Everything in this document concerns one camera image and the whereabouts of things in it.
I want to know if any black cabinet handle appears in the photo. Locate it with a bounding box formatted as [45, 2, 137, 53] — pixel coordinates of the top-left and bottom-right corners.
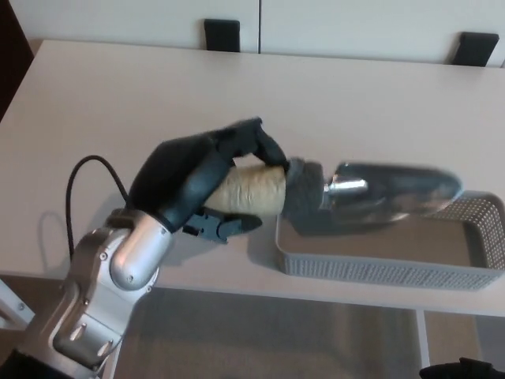
[452, 32, 500, 69]
[203, 17, 241, 54]

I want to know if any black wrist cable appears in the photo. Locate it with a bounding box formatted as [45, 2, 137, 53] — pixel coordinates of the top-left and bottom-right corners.
[65, 155, 132, 258]

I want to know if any grey perforated plastic basket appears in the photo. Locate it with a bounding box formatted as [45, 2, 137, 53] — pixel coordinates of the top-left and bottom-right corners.
[274, 189, 505, 293]

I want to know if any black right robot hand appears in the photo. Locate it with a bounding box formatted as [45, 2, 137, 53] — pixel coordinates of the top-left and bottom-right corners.
[418, 356, 505, 379]

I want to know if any metal shovel with handle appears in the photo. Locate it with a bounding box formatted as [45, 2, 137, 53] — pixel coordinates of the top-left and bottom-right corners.
[202, 156, 464, 238]

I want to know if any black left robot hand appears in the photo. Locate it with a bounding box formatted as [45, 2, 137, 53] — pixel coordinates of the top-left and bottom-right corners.
[128, 116, 290, 244]

